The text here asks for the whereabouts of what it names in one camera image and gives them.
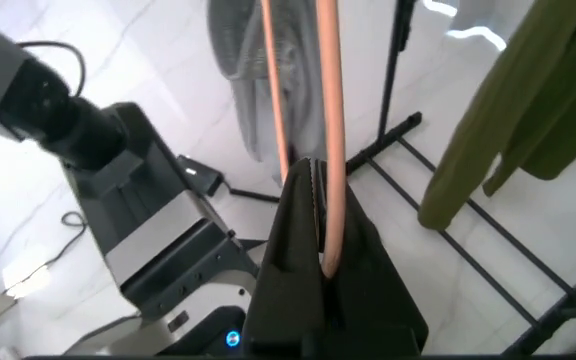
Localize black clothes rack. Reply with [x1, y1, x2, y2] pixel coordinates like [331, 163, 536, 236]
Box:
[345, 0, 576, 357]

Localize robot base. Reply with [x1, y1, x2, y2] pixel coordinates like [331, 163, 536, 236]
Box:
[62, 102, 262, 357]

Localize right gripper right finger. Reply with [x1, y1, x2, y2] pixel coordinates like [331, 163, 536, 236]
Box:
[316, 159, 429, 357]

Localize black power cord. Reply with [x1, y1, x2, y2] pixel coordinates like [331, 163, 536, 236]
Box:
[221, 185, 283, 205]

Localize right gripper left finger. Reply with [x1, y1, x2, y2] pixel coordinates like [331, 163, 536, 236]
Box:
[241, 158, 329, 357]

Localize pink clothes hanger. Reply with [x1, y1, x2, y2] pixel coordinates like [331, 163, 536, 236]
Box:
[260, 0, 348, 280]

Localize pale grey shorts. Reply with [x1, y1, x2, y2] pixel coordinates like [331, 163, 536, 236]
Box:
[206, 0, 329, 184]

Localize green printed shirt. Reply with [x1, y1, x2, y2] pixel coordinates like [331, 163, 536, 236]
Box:
[417, 0, 576, 231]

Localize thin black cord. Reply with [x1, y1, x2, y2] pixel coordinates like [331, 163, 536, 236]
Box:
[1, 210, 89, 297]

